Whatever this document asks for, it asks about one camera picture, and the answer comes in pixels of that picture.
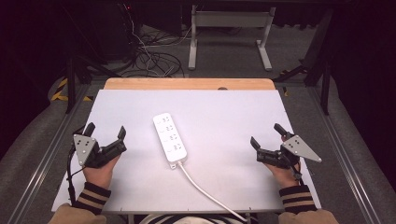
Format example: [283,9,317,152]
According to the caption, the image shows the white metal desk frame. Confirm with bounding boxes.
[188,4,277,72]

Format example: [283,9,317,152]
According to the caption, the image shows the white power strip cord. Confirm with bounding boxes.
[177,161,250,223]

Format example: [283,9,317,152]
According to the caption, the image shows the black metal stand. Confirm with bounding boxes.
[274,8,335,116]
[60,6,120,115]

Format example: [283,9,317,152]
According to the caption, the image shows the white board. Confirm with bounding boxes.
[50,89,322,216]

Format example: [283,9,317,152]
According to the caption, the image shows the person's striped torso clothing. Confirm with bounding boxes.
[136,213,260,224]

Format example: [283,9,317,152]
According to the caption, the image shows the tangle of floor cables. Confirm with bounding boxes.
[120,3,192,78]

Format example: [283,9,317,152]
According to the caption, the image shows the yellow black hazard tape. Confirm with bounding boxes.
[50,77,93,103]

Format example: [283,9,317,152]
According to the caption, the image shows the white power strip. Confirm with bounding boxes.
[152,112,189,171]

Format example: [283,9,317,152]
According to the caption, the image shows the person's right hand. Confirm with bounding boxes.
[263,162,303,189]

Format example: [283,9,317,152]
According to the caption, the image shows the metal floor rail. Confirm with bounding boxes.
[6,85,92,224]
[306,87,382,224]

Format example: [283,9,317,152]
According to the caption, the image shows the person's left hand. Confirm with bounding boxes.
[82,156,121,189]

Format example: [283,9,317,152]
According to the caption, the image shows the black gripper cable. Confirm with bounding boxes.
[289,161,304,187]
[65,124,87,206]

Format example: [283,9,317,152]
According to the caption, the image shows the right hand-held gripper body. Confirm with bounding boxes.
[256,134,323,170]

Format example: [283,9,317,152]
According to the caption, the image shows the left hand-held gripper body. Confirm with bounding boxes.
[73,134,128,169]

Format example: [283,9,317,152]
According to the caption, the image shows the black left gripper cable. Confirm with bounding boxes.
[65,124,87,206]

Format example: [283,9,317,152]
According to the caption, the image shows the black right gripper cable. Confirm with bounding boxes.
[289,161,304,187]

